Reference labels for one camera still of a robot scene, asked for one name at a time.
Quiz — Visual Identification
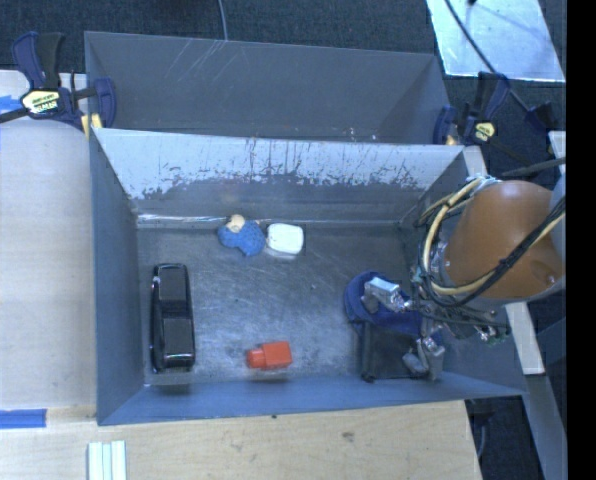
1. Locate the white sponge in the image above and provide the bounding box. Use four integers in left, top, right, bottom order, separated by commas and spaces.
264, 222, 306, 260

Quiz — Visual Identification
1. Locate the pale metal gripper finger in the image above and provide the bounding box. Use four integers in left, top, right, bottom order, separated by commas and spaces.
402, 335, 447, 382
361, 276, 412, 315

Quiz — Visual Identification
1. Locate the grey metal bin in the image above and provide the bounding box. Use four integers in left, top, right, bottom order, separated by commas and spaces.
82, 30, 530, 427

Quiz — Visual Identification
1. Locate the red box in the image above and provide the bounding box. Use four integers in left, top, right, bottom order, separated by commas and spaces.
245, 340, 294, 371

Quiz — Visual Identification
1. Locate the dark green flat block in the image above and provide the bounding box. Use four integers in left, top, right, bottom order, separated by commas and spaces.
359, 320, 430, 383

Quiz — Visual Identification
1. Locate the pale wood board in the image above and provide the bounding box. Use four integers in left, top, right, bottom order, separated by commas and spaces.
0, 116, 98, 412

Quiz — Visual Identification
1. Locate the blue toy figure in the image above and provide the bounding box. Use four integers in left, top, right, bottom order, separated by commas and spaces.
216, 213, 267, 258

